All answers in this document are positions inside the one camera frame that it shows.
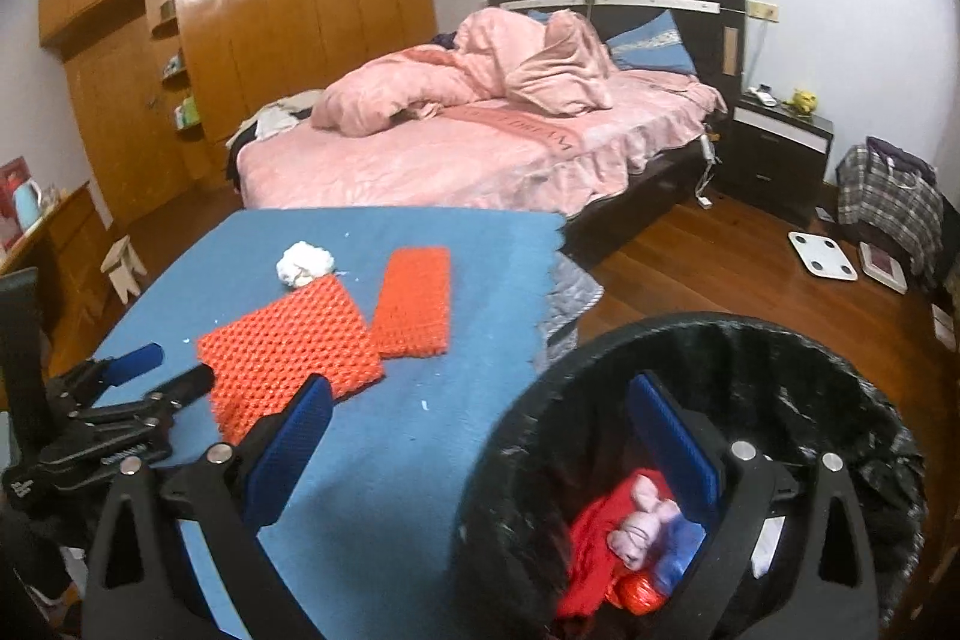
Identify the pink bed with quilt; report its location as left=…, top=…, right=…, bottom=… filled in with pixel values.
left=236, top=68, right=728, bottom=220

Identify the white crumpled paper wad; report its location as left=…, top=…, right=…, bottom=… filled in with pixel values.
left=276, top=241, right=335, bottom=289

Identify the white framed board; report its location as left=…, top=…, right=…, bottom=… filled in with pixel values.
left=859, top=242, right=908, bottom=295

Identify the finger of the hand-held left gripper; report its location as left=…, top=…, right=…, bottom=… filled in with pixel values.
left=52, top=342, right=164, bottom=408
left=97, top=364, right=217, bottom=423

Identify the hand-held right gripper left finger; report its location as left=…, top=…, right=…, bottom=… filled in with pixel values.
left=79, top=374, right=335, bottom=640

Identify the dark bed frame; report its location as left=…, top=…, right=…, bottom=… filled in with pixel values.
left=487, top=0, right=749, bottom=270

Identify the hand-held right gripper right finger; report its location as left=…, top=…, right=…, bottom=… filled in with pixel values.
left=626, top=371, right=886, bottom=640

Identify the person's left forearm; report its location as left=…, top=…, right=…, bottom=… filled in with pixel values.
left=0, top=512, right=83, bottom=618

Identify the blue pillow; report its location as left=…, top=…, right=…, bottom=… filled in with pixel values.
left=604, top=8, right=697, bottom=77

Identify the red box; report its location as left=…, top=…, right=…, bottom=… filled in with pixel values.
left=0, top=158, right=35, bottom=247

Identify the black lined trash bin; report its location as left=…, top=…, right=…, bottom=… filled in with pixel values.
left=450, top=311, right=927, bottom=640

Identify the plaid bag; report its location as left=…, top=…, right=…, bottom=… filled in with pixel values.
left=836, top=136, right=944, bottom=281

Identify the pink duvet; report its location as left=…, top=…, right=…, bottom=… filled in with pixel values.
left=311, top=8, right=556, bottom=139

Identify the black stand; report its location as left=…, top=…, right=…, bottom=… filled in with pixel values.
left=0, top=269, right=46, bottom=461

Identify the wooden desk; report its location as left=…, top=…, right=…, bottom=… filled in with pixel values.
left=0, top=182, right=113, bottom=341

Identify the grey quilted cloth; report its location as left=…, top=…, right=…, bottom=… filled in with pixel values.
left=536, top=254, right=605, bottom=356

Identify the blue plastic bag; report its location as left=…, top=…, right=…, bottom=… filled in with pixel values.
left=652, top=512, right=710, bottom=596

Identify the dark nightstand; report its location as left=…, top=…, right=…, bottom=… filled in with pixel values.
left=731, top=92, right=835, bottom=229

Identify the white bathroom scale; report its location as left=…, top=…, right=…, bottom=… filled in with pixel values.
left=787, top=230, right=858, bottom=283

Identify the small white stool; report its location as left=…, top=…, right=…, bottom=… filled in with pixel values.
left=101, top=235, right=147, bottom=300

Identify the small orange mesh mat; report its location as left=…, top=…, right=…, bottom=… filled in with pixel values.
left=371, top=246, right=452, bottom=358

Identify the pile of clothes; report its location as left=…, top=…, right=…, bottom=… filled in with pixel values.
left=227, top=92, right=331, bottom=150

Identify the wooden wardrobe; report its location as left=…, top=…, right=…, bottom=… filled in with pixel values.
left=37, top=0, right=437, bottom=229

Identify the light blue kettle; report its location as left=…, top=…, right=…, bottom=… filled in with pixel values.
left=13, top=179, right=44, bottom=232

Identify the red cloth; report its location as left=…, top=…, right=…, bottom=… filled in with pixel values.
left=555, top=469, right=676, bottom=618

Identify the large orange mesh mat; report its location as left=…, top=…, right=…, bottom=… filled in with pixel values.
left=196, top=275, right=385, bottom=446

